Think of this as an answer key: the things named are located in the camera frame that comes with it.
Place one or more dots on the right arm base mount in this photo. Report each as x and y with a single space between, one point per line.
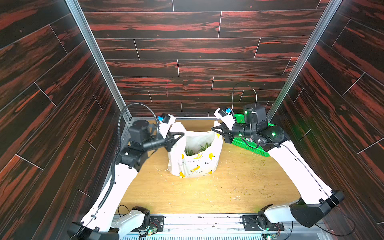
259 222

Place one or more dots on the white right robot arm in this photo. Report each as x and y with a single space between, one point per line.
316 200

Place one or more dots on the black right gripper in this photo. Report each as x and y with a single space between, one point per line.
226 132

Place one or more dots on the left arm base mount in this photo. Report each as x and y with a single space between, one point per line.
140 220

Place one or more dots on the yellow pineapple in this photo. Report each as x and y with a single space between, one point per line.
191 152

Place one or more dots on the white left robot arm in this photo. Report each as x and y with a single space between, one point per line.
99 223

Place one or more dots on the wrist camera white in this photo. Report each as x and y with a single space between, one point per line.
226 115
166 121

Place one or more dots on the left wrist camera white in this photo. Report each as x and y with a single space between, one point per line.
166 121

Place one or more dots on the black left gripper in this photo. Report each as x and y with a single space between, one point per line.
169 142

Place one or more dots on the white plastic bag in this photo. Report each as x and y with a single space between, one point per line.
199 165

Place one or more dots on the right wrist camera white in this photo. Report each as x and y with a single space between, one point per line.
226 115

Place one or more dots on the green plastic basket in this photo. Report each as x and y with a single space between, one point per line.
248 144

